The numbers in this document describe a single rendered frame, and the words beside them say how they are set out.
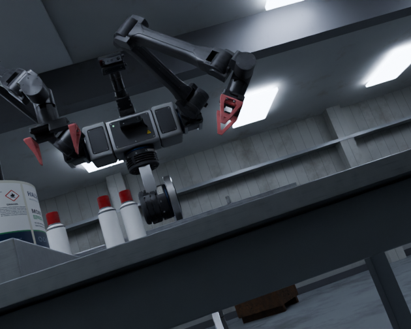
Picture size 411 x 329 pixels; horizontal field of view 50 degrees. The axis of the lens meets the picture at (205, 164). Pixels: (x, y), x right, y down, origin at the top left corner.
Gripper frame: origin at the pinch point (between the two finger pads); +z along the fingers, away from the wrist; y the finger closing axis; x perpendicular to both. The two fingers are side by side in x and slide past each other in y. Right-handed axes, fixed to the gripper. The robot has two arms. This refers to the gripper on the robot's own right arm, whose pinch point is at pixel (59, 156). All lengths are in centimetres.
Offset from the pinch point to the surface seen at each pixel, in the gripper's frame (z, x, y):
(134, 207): 18.5, 6.3, 14.6
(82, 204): -160, 735, -121
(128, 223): 22.1, 6.1, 11.9
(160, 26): -194, 268, 74
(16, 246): 33, -70, 7
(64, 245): 22.5, 5.3, -5.6
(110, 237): 24.6, 4.5, 6.5
